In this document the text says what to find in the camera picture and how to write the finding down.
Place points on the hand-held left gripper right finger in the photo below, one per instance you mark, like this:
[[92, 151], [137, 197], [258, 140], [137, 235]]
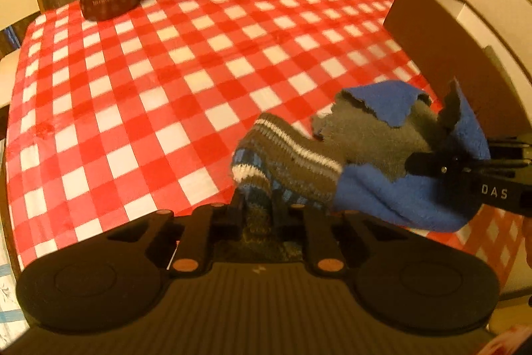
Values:
[[324, 238]]

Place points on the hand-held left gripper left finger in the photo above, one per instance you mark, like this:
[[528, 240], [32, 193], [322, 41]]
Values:
[[191, 238]]

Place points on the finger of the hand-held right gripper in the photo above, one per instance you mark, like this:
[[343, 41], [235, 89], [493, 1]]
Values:
[[440, 170], [513, 145]]

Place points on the brown box white inside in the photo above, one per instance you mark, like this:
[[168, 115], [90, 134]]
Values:
[[449, 55]]

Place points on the brown striped sock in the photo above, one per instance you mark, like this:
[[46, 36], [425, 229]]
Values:
[[286, 159]]

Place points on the red white checked tablecloth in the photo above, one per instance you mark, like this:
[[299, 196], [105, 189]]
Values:
[[166, 89]]

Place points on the blue checked blanket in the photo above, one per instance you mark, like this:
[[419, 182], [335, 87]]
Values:
[[8, 296]]

